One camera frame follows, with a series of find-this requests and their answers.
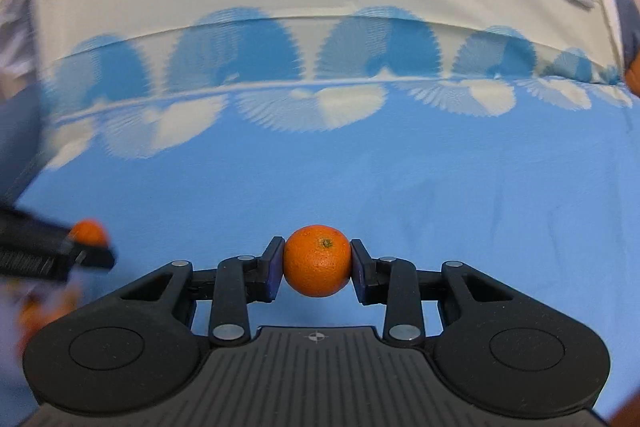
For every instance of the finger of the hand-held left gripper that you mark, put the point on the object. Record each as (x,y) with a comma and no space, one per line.
(92,256)

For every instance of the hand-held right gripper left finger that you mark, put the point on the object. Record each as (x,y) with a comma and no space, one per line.
(274,268)

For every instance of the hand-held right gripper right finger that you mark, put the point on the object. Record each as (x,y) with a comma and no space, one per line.
(359,268)

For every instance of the dark blue cloth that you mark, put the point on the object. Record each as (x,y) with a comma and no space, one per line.
(20,142)

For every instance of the blue and cream printed bedsheet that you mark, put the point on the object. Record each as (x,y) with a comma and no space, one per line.
(375,147)

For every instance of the orange cushion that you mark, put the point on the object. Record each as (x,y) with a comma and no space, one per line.
(634,78)

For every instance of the dark blue pillow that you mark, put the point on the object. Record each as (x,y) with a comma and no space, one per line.
(625,22)

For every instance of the wooden bed rail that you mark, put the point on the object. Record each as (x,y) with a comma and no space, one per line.
(626,416)

